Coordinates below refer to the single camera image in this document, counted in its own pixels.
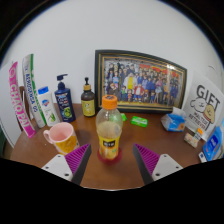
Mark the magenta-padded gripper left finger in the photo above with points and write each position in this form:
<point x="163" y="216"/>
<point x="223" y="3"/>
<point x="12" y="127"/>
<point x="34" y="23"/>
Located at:
<point x="74" y="160"/>

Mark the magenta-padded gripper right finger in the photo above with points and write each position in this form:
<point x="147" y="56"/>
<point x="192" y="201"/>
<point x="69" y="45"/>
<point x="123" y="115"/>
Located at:
<point x="150" y="160"/>

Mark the orange juice bottle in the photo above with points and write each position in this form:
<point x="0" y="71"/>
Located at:
<point x="109" y="133"/>

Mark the pink mug with yellow fruit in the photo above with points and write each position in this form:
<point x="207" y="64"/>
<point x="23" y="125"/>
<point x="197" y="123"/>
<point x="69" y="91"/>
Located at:
<point x="63" y="138"/>

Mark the small green packet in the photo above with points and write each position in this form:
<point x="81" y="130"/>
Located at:
<point x="124" y="117"/>
<point x="139" y="121"/>

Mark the small beige snack packet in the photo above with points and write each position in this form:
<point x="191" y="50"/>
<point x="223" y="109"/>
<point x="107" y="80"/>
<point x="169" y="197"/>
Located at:
<point x="191" y="140"/>

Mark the white remote control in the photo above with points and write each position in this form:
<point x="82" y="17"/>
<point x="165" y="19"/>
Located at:
<point x="202" y="157"/>

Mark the colourful puzzle cube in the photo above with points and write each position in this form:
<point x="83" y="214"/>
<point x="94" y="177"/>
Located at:
<point x="199" y="133"/>

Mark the dark blue pump bottle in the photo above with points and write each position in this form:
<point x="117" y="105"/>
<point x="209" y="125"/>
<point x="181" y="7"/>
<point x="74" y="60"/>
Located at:
<point x="65" y="103"/>

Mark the white bottle with blue cap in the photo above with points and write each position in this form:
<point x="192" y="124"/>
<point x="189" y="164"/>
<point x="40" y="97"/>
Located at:
<point x="48" y="108"/>

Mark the small brown pump bottle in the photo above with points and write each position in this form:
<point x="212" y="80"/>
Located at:
<point x="88" y="103"/>

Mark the blue detergent bottle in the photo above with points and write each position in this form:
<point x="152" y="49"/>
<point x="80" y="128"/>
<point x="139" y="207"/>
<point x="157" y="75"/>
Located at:
<point x="213" y="143"/>

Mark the white paper gift bag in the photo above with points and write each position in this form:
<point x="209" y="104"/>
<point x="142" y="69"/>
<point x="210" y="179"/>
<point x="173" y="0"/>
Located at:
<point x="203" y="103"/>

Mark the framed group picture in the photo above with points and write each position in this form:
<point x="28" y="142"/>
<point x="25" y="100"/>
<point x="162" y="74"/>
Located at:
<point x="143" y="81"/>

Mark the brown wooden chair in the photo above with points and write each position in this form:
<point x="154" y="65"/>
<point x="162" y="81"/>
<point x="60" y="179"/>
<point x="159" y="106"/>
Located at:
<point x="22" y="100"/>

